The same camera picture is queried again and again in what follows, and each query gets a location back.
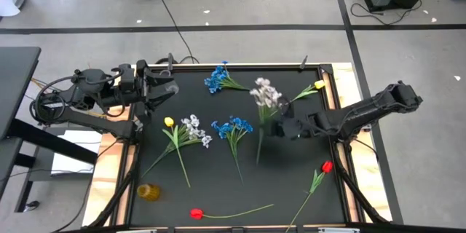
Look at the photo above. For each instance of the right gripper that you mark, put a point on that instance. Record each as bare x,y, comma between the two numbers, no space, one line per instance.
306,125

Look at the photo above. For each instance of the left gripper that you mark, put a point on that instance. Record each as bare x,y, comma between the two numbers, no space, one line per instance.
142,91

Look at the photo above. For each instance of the white artificial flower bunch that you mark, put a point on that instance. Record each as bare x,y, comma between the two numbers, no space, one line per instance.
267,96
194,129

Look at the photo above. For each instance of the yellow artificial tulip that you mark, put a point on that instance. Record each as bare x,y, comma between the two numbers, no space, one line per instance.
169,121
319,84

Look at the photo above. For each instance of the blue artificial flower bunch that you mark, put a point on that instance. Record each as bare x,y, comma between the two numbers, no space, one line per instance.
218,78
234,125

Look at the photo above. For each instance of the red artificial tulip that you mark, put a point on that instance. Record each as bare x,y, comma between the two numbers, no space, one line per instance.
327,166
196,213

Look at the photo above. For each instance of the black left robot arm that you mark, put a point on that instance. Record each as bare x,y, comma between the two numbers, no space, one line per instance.
87,83

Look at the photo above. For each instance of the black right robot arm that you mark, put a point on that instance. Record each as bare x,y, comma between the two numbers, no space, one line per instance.
364,111

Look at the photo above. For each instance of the amber glass vase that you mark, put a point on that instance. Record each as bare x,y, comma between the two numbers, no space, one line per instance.
148,192

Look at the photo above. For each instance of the black desk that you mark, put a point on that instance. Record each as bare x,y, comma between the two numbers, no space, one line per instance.
18,80

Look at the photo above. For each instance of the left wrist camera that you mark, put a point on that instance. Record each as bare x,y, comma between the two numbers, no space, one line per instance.
127,78

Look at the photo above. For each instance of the white angle bracket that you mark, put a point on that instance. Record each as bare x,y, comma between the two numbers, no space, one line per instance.
138,125

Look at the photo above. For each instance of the white frame bracket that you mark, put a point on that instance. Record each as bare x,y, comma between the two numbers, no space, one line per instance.
136,231
338,231

